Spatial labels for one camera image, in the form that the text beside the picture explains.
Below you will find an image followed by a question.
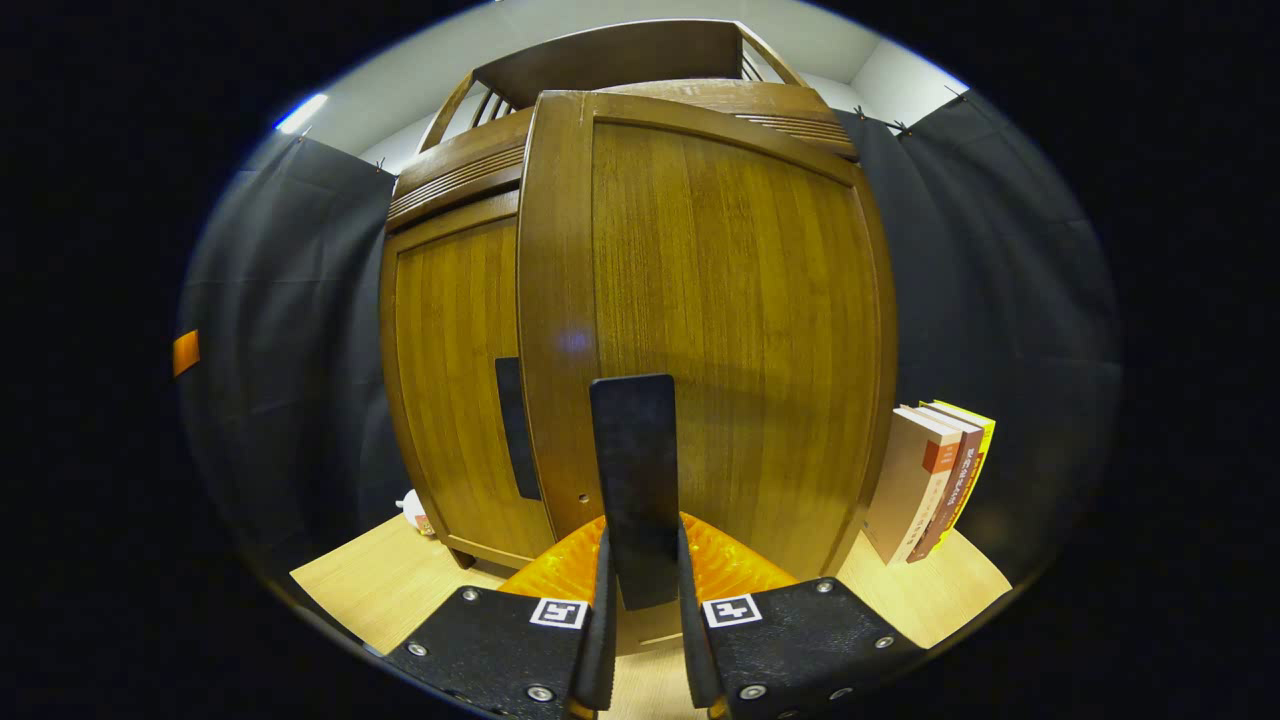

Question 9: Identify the black door handle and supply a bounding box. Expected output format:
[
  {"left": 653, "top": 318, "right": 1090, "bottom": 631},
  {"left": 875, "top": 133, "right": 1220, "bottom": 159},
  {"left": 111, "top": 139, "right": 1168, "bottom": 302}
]
[
  {"left": 494, "top": 357, "right": 542, "bottom": 502},
  {"left": 589, "top": 374, "right": 682, "bottom": 612}
]

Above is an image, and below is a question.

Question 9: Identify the black backdrop cloth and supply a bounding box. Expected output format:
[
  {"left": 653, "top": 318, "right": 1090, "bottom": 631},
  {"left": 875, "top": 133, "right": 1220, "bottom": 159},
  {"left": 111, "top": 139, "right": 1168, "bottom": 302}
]
[{"left": 178, "top": 90, "right": 1121, "bottom": 601}]

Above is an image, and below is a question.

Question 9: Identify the wooden double-door shoe cabinet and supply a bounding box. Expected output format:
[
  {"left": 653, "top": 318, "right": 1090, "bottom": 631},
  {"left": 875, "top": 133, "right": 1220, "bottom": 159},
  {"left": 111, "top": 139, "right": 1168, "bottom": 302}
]
[{"left": 380, "top": 18, "right": 898, "bottom": 661}]

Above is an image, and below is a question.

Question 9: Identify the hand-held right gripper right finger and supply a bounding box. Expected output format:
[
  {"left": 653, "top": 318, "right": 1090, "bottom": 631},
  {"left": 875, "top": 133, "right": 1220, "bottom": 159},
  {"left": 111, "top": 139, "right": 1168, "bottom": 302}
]
[{"left": 677, "top": 512, "right": 927, "bottom": 720}]

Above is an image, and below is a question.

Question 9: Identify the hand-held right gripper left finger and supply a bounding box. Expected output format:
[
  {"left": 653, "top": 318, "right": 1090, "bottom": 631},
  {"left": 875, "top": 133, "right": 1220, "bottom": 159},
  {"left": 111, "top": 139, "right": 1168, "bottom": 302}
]
[{"left": 385, "top": 513, "right": 619, "bottom": 720}]

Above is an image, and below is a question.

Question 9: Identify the white and orange book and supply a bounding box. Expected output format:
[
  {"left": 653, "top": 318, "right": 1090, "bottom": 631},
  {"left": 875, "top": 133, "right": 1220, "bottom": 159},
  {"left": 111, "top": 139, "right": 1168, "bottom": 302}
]
[{"left": 863, "top": 405, "right": 963, "bottom": 567}]

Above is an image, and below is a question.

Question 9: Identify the brown spine book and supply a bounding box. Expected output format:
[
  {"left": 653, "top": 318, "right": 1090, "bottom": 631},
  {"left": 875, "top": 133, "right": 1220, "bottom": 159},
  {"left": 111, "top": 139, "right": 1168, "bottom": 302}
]
[{"left": 905, "top": 404, "right": 985, "bottom": 564}]

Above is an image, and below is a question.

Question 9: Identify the white plush toy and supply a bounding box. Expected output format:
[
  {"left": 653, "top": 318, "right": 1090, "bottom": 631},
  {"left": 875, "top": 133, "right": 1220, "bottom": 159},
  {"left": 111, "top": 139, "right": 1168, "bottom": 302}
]
[{"left": 395, "top": 489, "right": 437, "bottom": 537}]

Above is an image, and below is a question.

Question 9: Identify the wooden shoe cabinet door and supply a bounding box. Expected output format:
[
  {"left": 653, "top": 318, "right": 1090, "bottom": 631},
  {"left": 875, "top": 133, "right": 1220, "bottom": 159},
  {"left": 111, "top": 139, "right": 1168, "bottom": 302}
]
[
  {"left": 380, "top": 190, "right": 557, "bottom": 573},
  {"left": 517, "top": 88, "right": 898, "bottom": 658}
]

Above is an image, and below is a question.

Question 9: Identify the small ceiling light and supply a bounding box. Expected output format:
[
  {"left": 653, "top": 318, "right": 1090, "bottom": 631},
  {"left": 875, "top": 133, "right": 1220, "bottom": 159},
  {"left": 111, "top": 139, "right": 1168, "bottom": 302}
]
[{"left": 274, "top": 93, "right": 330, "bottom": 135}]

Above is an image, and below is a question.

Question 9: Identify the yellow book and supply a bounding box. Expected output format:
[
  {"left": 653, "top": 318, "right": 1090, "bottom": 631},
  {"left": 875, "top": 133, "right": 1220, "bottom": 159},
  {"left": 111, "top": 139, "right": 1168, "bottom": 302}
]
[{"left": 922, "top": 400, "right": 997, "bottom": 549}]

